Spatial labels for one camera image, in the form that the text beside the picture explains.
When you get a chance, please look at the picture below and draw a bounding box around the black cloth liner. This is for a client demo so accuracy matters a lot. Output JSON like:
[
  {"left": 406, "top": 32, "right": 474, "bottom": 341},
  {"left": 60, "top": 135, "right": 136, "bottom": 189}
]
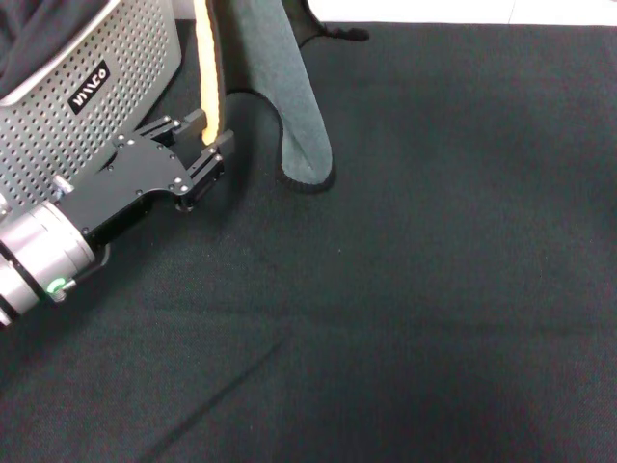
[{"left": 0, "top": 0, "right": 110, "bottom": 95}]

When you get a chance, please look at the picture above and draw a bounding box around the grey perforated storage box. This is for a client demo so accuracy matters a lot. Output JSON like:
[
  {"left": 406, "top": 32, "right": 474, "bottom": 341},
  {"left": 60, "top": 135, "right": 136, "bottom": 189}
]
[{"left": 0, "top": 0, "right": 183, "bottom": 228}]

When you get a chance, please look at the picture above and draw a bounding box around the yellow and grey towel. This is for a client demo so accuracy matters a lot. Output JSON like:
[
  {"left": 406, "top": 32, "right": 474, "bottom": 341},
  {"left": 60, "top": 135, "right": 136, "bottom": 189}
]
[{"left": 192, "top": 0, "right": 370, "bottom": 194}]

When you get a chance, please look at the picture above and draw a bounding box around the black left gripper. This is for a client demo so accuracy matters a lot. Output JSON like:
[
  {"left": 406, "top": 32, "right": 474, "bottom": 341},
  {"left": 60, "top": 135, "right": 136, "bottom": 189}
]
[{"left": 62, "top": 108, "right": 236, "bottom": 247}]

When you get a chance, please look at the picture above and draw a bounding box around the black tablecloth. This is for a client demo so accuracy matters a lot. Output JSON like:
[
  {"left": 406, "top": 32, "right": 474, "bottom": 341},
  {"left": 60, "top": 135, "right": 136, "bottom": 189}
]
[{"left": 0, "top": 18, "right": 617, "bottom": 463}]

